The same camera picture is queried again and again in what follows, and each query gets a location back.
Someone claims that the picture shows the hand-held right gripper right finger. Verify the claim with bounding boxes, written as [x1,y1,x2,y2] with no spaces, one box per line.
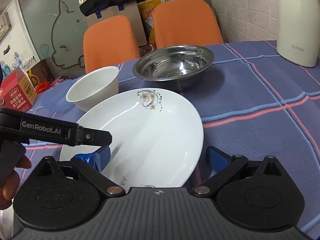
[191,145,288,196]

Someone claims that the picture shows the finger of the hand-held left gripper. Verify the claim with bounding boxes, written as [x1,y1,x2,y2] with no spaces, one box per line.
[81,126,112,173]

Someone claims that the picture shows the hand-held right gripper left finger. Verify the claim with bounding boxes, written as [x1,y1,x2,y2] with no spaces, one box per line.
[32,153,126,197]

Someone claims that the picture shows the white floral plate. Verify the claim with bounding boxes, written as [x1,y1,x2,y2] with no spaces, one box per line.
[59,88,204,189]

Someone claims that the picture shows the person's left hand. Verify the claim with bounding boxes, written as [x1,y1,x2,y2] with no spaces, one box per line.
[0,154,32,211]

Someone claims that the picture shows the red cardboard box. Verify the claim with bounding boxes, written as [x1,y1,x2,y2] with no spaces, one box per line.
[0,67,38,113]

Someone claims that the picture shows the white ribbed ceramic bowl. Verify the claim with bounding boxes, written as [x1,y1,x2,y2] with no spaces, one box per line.
[65,66,120,112]

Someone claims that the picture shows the red pink wrapped packet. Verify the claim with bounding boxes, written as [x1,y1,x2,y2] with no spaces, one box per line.
[34,74,68,94]

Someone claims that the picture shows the brown gift box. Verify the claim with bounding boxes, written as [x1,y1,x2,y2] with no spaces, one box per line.
[26,59,54,88]

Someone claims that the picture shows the blue plaid tablecloth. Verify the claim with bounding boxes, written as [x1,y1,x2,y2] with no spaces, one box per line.
[0,40,320,233]

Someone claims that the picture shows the orange chair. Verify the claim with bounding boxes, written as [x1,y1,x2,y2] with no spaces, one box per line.
[152,0,224,51]
[83,15,141,74]

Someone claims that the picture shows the stainless steel bowl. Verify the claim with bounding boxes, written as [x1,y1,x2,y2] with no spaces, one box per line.
[132,45,215,93]

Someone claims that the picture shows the yellow snack bag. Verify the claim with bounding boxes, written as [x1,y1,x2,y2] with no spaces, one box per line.
[137,1,161,50]

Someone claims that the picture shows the black cloth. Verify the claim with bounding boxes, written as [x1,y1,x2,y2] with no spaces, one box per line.
[79,0,142,17]

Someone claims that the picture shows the white kitchen appliance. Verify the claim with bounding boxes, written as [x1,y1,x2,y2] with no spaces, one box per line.
[276,0,320,68]

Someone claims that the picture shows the white wall unit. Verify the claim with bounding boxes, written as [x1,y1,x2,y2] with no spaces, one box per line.
[0,12,13,40]

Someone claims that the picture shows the pig outline wall sticker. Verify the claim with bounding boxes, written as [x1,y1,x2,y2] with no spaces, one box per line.
[51,0,87,68]

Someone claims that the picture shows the brown paper bag blue handles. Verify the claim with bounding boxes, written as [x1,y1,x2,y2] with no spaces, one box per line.
[85,0,147,47]

